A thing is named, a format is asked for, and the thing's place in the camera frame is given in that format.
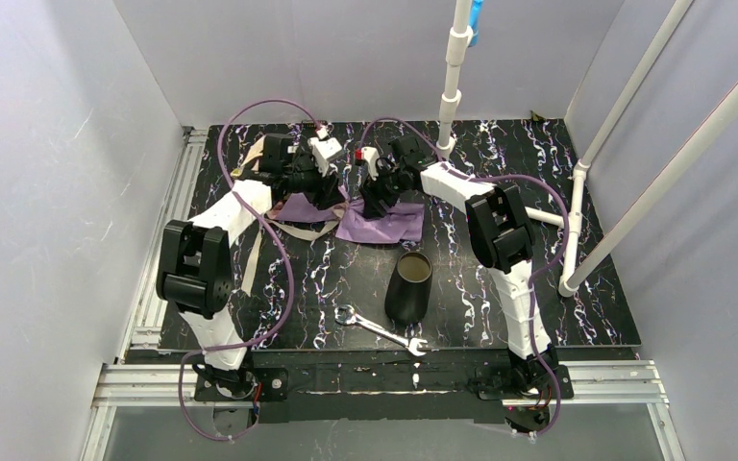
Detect purple wrapping paper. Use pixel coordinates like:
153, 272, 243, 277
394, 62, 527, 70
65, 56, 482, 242
266, 187, 425, 245

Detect cream ribbon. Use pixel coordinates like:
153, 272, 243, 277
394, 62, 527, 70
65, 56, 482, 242
231, 140, 339, 297

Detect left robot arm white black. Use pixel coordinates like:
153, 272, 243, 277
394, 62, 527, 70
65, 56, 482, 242
156, 130, 345, 372

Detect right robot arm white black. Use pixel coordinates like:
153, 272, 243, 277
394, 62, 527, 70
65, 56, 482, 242
356, 135, 551, 360

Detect black vase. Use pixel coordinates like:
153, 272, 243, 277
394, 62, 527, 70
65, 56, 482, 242
384, 252, 432, 326

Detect silver wrench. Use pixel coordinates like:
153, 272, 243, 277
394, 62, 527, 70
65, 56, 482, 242
334, 304, 428, 357

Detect blue clip on pipe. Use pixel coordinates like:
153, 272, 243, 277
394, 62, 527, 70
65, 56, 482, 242
468, 0, 484, 48

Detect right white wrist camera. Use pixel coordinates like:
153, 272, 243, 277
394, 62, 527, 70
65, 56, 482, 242
355, 146, 381, 180

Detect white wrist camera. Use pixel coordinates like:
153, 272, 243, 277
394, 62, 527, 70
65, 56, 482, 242
307, 136, 343, 177
355, 146, 381, 180

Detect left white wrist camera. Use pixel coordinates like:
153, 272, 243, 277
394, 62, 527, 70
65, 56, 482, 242
307, 136, 343, 177

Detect white pvc pipe frame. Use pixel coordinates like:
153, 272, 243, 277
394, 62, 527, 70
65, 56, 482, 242
435, 0, 738, 299

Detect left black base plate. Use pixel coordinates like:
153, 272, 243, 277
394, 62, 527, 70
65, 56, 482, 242
193, 366, 289, 402

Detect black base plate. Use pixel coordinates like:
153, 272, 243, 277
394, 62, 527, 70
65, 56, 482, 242
468, 364, 557, 401
193, 366, 289, 402

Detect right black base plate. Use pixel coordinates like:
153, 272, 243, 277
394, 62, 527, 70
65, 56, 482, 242
468, 364, 557, 401

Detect aluminium rail frame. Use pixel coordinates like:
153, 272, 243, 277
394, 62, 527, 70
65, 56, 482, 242
79, 127, 685, 461

